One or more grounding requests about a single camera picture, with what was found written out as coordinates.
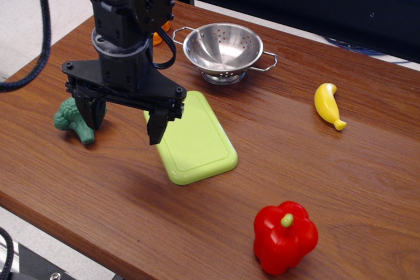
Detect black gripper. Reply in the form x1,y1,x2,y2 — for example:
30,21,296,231
62,45,186,145

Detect yellow toy banana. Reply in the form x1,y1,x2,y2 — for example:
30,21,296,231
314,83,347,131

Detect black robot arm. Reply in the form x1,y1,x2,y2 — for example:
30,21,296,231
1,0,186,145

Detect stainless steel colander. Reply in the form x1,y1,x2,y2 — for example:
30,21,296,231
173,23,278,86

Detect green toy broccoli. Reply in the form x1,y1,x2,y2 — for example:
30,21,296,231
53,97,108,145

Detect green plastic cutting board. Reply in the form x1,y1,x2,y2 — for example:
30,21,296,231
156,90,238,186

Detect orange toy pumpkin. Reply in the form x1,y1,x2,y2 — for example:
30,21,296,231
153,21,171,46

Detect black base with screw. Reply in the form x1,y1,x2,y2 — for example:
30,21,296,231
1,228,115,279

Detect red toy bell pepper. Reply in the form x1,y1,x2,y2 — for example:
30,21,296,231
253,201,318,275

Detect black braided cable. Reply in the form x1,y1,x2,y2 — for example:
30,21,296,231
0,0,53,93

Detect blue cables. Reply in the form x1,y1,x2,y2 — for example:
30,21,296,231
323,35,413,65

